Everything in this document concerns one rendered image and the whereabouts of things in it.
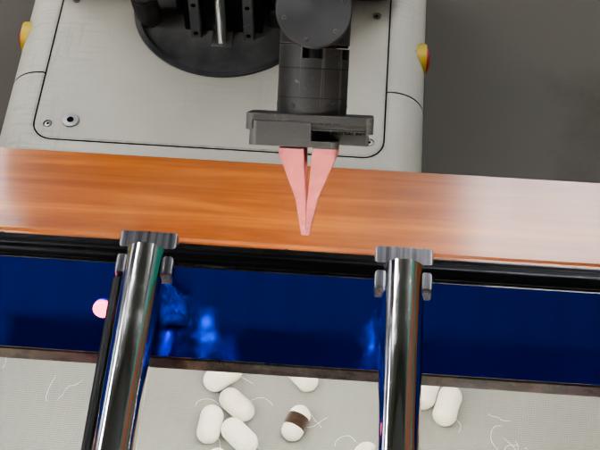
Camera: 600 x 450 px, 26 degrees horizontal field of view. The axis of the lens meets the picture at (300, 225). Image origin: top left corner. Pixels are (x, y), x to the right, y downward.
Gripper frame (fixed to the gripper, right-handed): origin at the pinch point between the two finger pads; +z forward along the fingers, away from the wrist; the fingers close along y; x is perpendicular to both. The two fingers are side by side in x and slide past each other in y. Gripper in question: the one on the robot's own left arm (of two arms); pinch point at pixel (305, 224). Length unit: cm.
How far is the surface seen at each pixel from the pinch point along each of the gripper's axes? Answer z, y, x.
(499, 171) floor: 3, 28, 111
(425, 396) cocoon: 14.1, 10.7, 0.5
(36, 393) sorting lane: 16.0, -22.6, 1.4
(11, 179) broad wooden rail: -1.2, -28.3, 13.1
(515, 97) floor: -9, 31, 122
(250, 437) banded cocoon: 17.6, -3.7, -2.5
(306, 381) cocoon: 13.6, 0.6, 1.3
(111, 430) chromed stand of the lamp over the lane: 6.4, -8.1, -40.8
